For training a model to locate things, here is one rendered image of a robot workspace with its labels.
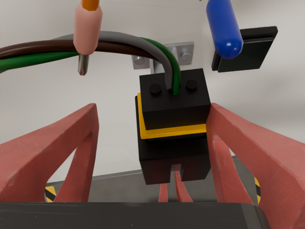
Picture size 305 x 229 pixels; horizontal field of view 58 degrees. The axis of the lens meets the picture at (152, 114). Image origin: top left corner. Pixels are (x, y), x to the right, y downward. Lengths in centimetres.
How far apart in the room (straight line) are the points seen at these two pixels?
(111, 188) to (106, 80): 130
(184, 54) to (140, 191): 131
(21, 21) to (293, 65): 21
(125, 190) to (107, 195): 10
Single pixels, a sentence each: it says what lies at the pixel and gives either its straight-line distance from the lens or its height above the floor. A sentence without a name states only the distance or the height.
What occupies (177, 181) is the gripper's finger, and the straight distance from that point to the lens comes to 27.
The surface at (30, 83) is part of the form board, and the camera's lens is 25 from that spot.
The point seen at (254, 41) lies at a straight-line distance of 21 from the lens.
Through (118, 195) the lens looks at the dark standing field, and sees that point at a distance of 152.
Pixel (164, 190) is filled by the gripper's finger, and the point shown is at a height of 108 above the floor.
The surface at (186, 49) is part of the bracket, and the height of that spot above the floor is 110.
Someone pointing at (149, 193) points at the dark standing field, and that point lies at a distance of 149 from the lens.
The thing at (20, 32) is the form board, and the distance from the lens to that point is 20.
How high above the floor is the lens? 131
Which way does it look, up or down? 77 degrees down
